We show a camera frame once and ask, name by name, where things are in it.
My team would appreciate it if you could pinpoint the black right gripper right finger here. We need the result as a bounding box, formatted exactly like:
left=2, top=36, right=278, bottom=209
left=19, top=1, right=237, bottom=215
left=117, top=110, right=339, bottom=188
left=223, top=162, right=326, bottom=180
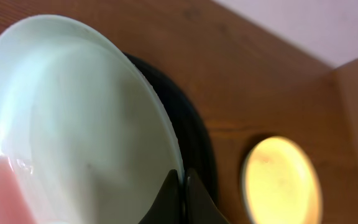
left=185, top=169, right=229, bottom=224

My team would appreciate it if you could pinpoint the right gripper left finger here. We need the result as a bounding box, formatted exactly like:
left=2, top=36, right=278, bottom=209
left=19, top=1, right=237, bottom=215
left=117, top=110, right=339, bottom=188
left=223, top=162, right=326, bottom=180
left=139, top=169, right=182, bottom=224

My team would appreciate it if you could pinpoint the yellow plate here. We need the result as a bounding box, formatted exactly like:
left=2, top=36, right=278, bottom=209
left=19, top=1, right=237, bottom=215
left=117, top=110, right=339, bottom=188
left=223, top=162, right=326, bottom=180
left=240, top=136, right=323, bottom=223

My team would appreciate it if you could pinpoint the light blue plate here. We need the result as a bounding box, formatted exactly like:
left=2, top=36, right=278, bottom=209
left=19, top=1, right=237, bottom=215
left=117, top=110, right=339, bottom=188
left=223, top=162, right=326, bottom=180
left=0, top=14, right=184, bottom=223

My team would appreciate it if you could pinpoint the black round tray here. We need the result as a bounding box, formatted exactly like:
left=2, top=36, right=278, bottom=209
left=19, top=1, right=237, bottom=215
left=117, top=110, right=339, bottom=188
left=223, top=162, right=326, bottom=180
left=125, top=53, right=219, bottom=205

